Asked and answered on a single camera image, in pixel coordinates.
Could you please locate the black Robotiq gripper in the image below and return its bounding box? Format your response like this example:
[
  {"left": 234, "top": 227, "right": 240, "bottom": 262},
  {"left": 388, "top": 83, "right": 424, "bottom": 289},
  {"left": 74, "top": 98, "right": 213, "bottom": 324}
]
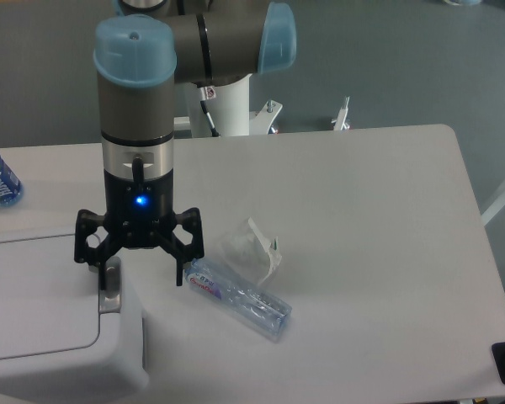
[{"left": 74, "top": 171, "right": 205, "bottom": 290}]

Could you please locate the white push-button trash can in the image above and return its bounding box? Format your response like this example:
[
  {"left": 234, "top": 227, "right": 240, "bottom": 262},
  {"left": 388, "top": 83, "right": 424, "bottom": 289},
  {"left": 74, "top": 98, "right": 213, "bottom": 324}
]
[{"left": 0, "top": 227, "right": 150, "bottom": 403}]

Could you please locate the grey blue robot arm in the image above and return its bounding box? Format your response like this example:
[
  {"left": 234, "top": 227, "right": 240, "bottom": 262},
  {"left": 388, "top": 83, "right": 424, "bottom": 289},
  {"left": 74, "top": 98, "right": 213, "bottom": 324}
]
[{"left": 74, "top": 1, "right": 297, "bottom": 291}]

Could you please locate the crumpled clear plastic wrapper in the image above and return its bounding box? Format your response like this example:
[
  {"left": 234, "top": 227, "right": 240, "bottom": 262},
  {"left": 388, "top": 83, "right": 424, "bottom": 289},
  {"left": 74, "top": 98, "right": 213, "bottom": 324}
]
[{"left": 216, "top": 217, "right": 282, "bottom": 287}]

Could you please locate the crushed clear plastic bottle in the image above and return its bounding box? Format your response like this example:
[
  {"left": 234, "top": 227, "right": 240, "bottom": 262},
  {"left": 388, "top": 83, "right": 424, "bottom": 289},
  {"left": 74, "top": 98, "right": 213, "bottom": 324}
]
[{"left": 184, "top": 258, "right": 292, "bottom": 341}]

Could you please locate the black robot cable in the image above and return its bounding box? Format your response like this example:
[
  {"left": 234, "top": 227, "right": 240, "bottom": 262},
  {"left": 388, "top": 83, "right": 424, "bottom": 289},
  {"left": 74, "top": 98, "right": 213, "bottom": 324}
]
[{"left": 199, "top": 86, "right": 221, "bottom": 138}]

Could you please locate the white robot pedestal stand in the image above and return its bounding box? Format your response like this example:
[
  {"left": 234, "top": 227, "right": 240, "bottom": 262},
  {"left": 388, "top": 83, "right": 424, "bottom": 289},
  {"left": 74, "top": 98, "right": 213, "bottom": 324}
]
[{"left": 173, "top": 72, "right": 352, "bottom": 139}]

